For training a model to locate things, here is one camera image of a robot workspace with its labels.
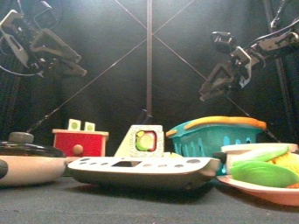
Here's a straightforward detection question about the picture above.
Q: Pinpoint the cucumber sushi roll piece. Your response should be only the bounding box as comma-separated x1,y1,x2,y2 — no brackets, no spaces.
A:
68,118,81,131
84,121,97,132

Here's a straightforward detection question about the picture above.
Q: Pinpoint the black pan lid grey knob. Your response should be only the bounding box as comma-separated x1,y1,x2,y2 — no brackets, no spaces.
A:
0,131,68,158

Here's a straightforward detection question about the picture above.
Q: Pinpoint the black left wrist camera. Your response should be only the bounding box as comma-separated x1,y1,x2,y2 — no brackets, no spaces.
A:
32,0,63,30

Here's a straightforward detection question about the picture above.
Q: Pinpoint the yellow sushi piece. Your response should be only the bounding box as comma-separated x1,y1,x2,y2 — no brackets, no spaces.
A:
163,151,184,158

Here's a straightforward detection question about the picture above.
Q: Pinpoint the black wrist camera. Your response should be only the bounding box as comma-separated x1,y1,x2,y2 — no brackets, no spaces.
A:
210,31,236,54
32,0,63,30

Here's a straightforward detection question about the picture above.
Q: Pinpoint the white speckled sushi block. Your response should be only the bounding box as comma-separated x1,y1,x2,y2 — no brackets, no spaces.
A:
113,124,166,158

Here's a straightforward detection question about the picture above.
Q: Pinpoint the red box wooden top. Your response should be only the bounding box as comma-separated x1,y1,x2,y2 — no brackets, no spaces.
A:
51,129,109,158

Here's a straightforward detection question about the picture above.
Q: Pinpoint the white sushi boat tray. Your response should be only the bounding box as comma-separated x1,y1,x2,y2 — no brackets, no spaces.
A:
67,156,222,191

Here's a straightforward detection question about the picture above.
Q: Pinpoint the metal frame pole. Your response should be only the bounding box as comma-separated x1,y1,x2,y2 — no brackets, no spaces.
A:
262,0,296,144
135,0,155,126

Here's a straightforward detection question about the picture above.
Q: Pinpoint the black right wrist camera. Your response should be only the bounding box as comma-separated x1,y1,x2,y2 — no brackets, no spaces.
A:
210,31,236,54

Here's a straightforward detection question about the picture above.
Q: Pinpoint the teal basket orange rim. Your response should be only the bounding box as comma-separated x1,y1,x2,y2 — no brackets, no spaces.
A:
164,115,268,176

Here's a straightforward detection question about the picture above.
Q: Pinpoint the small black frying pan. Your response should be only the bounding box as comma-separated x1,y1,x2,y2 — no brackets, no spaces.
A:
0,154,71,188

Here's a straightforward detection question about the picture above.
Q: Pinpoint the toy corn green husk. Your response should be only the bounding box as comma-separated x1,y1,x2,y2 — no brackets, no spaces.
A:
228,145,299,189

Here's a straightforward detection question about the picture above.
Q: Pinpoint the thin diagonal brace cord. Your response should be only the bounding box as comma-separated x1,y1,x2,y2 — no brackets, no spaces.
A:
25,0,196,134
112,0,282,143

